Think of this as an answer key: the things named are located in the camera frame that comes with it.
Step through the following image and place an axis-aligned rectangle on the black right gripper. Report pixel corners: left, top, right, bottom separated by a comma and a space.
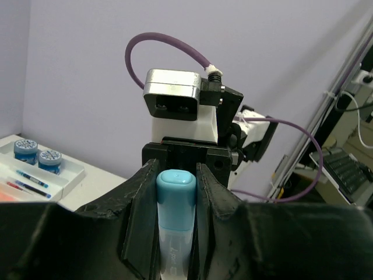
142, 137, 233, 187

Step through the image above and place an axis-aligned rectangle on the blue highlighter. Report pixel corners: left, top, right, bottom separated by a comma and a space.
159, 227, 193, 279

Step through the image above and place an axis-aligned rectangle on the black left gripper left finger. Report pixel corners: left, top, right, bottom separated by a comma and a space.
1, 159, 160, 279

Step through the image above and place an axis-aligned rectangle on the blue pen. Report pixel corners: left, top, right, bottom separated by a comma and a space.
15, 180, 51, 198

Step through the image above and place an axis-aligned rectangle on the white compartment tray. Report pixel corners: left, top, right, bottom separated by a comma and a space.
1, 135, 85, 202

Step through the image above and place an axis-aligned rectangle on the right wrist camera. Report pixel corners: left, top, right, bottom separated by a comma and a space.
143, 68, 224, 144

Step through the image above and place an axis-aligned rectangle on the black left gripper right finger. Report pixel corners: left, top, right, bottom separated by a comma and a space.
188, 164, 372, 279

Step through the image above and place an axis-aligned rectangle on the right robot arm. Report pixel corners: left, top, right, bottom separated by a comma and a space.
142, 80, 277, 188

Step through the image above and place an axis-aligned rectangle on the orange highlighter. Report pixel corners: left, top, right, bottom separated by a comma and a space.
0, 192, 18, 203

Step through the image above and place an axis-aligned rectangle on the red pen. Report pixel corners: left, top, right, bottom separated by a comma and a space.
6, 181, 27, 192

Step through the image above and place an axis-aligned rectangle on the teal pen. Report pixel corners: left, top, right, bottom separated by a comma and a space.
16, 169, 49, 188

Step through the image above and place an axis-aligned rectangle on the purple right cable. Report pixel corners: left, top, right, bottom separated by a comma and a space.
125, 31, 323, 204

